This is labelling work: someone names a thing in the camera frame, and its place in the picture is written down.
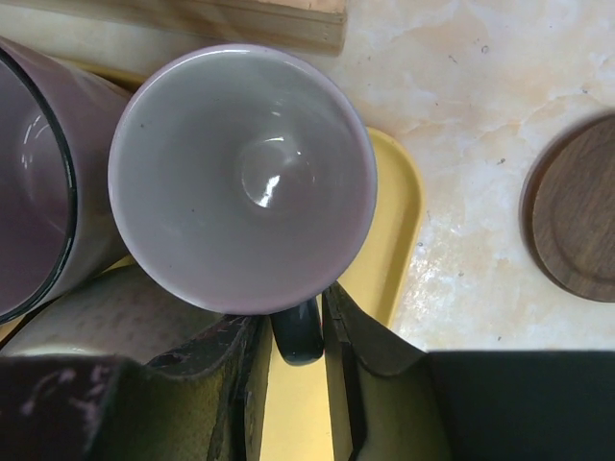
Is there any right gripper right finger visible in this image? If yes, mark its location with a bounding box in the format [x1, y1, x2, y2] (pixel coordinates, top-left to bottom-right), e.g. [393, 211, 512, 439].
[322, 284, 614, 460]

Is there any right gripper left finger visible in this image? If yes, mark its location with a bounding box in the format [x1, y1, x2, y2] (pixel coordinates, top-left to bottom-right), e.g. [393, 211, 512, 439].
[1, 316, 271, 460]

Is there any large white mug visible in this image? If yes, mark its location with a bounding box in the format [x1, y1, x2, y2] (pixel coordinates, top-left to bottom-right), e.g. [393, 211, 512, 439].
[1, 265, 221, 363]

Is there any grey blue mug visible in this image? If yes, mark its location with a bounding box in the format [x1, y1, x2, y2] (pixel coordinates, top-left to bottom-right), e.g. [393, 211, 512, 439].
[108, 44, 378, 365]

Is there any dark walnut coaster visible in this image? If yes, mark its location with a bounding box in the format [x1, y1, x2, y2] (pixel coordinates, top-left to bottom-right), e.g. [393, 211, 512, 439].
[520, 112, 614, 303]

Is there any purple glass cup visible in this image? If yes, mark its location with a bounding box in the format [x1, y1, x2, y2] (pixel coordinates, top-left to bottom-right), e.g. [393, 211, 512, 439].
[1, 38, 131, 323]

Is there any yellow plastic tray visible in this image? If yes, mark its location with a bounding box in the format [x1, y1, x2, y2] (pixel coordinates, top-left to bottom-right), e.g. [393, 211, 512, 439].
[66, 60, 427, 461]

